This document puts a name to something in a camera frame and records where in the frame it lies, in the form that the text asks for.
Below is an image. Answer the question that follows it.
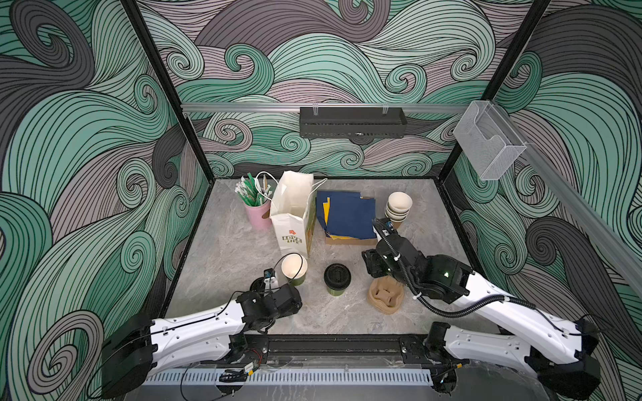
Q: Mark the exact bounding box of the brown pulp cup carrier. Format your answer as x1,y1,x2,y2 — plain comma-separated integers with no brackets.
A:
366,276,405,315

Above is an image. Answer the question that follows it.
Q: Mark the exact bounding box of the green paper coffee cup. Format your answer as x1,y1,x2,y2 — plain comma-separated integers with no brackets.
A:
326,284,349,297

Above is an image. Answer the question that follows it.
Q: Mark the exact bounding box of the black coffee cup lid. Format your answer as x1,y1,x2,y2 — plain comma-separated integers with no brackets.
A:
250,277,266,292

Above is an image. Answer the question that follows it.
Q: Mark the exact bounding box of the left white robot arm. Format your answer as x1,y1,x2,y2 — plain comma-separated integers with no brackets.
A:
88,283,303,399

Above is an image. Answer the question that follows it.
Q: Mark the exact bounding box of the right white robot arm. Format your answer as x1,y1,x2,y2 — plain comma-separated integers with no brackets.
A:
362,218,601,400

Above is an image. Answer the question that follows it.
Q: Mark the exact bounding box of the white paper takeout bag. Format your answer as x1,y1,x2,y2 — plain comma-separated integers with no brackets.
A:
270,170,327,258

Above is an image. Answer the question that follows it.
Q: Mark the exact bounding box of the stack of paper cups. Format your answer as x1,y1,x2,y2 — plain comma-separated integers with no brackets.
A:
385,191,413,229

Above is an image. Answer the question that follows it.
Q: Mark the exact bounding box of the dark blue napkin stack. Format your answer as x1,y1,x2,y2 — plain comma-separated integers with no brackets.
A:
316,190,376,240

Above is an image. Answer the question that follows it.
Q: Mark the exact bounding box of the pink straw holder cup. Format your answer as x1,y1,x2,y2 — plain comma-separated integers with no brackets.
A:
244,200,273,231

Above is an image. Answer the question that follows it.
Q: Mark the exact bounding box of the bundle of wrapped straws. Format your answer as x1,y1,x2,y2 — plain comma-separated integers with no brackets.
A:
234,171,277,207

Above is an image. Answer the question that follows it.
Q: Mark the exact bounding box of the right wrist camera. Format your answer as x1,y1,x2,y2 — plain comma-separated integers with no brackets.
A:
372,218,397,240

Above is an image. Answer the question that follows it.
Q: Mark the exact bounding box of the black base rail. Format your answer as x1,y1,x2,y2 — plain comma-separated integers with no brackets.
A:
231,333,427,362

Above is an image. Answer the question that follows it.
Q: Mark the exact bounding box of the black wall-mounted tray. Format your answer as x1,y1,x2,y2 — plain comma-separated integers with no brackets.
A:
299,106,408,141

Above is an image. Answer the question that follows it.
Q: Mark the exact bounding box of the clear acrylic wall holder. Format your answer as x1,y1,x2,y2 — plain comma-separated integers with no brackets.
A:
453,100,527,181

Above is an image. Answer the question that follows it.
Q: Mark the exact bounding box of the grey aluminium rail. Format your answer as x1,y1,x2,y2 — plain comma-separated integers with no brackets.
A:
181,102,470,115

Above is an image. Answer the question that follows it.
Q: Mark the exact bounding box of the black enclosure corner post left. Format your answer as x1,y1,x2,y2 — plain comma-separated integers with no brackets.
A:
120,0,215,185

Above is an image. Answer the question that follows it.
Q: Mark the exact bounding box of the black enclosure corner post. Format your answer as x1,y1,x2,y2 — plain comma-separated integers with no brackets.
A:
439,1,549,184
120,0,215,185

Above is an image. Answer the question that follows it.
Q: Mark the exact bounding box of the black enclosure corner post right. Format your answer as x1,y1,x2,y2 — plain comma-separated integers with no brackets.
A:
439,1,549,184

